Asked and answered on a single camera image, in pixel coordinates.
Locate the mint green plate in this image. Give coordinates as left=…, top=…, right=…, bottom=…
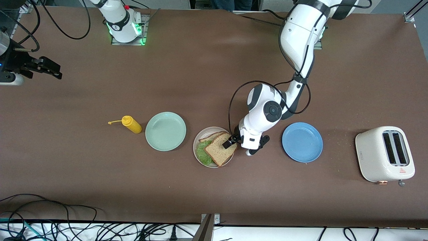
left=145, top=111, right=187, bottom=152

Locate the white toaster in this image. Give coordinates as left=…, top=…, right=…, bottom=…
left=355, top=126, right=416, bottom=187

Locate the blue plate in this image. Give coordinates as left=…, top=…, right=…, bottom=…
left=282, top=122, right=323, bottom=163

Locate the black base power cable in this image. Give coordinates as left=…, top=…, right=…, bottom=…
left=234, top=9, right=291, bottom=27

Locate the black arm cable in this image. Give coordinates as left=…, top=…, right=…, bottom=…
left=0, top=0, right=91, bottom=52
left=228, top=0, right=372, bottom=134

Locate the aluminium frame post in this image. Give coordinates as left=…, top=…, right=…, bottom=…
left=192, top=213, right=221, bottom=241

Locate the beige plate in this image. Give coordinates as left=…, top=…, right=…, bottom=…
left=193, top=127, right=235, bottom=168

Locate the yellow mustard squeeze bottle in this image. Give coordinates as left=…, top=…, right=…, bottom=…
left=108, top=116, right=142, bottom=134

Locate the brown bread slice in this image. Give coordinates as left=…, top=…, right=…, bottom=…
left=204, top=133, right=238, bottom=167
left=199, top=131, right=228, bottom=144

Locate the black floor cable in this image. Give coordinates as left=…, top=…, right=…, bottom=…
left=0, top=193, right=98, bottom=241

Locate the teal cable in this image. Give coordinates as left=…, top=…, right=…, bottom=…
left=0, top=218, right=39, bottom=241

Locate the green lettuce leaf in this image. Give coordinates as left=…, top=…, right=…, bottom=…
left=196, top=140, right=215, bottom=167

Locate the person in blue jeans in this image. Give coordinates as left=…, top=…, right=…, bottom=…
left=211, top=0, right=253, bottom=10

